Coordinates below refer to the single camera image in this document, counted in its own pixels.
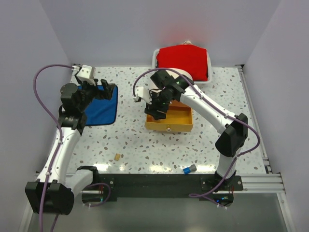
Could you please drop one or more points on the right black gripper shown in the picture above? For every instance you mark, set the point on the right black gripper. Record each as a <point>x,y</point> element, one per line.
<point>151,110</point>

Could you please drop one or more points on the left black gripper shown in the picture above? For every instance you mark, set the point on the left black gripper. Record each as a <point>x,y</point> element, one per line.
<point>105,94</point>

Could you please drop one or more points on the beige round drawer organizer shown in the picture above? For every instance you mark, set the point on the beige round drawer organizer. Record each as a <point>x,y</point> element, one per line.
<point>179,116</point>

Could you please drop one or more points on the blue grey glue stick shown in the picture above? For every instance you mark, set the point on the blue grey glue stick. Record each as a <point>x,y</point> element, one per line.
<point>190,169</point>

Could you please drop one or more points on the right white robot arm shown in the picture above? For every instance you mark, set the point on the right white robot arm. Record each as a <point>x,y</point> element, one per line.
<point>232,128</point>

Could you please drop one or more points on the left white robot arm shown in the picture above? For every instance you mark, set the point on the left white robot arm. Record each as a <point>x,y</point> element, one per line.
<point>52,192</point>

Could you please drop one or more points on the blue microfiber cloth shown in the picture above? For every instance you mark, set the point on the blue microfiber cloth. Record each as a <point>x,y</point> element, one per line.
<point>102,112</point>

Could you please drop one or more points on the small tan eraser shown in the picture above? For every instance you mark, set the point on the small tan eraser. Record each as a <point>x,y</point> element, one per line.
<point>117,156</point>

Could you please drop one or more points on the white plastic basket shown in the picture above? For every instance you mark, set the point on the white plastic basket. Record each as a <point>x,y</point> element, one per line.
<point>210,72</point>

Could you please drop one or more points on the red folded cloth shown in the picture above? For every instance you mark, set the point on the red folded cloth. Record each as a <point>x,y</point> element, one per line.
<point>187,57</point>

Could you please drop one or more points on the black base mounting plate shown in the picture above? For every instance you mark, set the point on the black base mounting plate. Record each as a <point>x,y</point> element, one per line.
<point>160,186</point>

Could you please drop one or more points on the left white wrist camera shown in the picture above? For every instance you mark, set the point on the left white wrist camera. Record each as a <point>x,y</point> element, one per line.
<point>87,74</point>

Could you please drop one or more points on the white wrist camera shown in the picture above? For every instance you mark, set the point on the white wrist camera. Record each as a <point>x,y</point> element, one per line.
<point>87,74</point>
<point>142,93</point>

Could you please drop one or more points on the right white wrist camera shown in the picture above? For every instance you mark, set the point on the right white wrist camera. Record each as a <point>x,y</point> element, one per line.
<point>142,93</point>

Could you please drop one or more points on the aluminium frame rail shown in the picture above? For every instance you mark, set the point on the aluminium frame rail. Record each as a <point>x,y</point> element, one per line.
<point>252,183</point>

